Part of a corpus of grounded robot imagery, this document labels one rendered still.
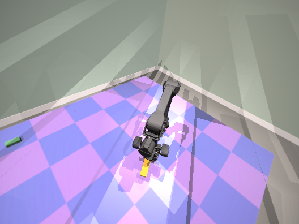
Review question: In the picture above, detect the light green flat bar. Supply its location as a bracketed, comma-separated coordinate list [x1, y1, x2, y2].
[5, 136, 22, 148]

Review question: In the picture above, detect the yellow bar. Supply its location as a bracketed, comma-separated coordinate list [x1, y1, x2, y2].
[140, 159, 150, 178]

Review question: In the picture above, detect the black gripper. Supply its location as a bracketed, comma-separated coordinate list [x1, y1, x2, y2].
[132, 136, 170, 157]

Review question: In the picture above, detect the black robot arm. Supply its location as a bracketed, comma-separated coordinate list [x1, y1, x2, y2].
[138, 79, 181, 162]

